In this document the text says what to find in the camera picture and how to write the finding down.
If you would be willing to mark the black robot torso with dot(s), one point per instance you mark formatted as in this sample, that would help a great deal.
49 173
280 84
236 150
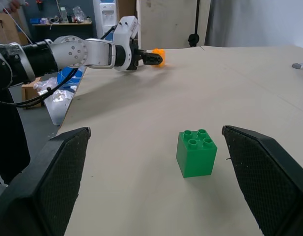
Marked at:
8 127

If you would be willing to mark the brown cardboard box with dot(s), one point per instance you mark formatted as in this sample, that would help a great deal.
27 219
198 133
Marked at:
29 92

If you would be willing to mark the person's hand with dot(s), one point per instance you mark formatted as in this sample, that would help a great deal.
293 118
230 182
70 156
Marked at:
8 4

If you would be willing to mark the orange studded cube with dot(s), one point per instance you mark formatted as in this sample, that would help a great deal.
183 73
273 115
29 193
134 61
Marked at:
161 52

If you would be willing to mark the blue storage bin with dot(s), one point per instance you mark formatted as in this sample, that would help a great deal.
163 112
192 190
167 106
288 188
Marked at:
35 20

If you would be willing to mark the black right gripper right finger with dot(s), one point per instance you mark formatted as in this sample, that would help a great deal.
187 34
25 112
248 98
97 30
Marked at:
271 177

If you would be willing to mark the black stand with pole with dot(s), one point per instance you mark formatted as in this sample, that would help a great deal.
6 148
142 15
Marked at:
194 37

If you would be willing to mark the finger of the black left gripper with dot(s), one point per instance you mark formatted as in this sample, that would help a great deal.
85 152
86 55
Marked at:
146 51
156 59

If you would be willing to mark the green studded cube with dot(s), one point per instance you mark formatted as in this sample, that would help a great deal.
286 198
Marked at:
196 157

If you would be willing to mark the wooden shelf board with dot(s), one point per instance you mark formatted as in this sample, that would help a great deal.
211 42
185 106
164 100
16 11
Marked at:
65 23

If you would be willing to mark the white plastic bag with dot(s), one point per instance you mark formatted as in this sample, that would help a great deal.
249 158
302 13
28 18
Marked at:
59 105

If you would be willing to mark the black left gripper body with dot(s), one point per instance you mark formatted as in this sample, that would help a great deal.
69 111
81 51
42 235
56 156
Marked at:
134 52

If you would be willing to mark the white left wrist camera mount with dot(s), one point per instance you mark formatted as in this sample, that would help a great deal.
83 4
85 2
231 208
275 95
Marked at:
123 32

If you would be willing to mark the blue and white package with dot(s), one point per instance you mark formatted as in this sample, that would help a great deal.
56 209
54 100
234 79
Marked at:
70 78

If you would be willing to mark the large brown cardboard sheet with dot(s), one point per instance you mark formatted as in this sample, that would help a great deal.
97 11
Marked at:
6 29

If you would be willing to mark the small grey flat object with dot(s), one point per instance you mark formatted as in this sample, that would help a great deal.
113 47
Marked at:
300 65

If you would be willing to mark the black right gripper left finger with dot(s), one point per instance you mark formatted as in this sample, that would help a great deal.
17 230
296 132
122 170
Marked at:
31 186

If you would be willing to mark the white water dispenser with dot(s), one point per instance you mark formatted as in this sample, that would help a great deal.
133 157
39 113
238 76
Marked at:
108 17

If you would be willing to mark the light wooden panel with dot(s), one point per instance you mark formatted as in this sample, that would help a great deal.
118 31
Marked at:
166 22

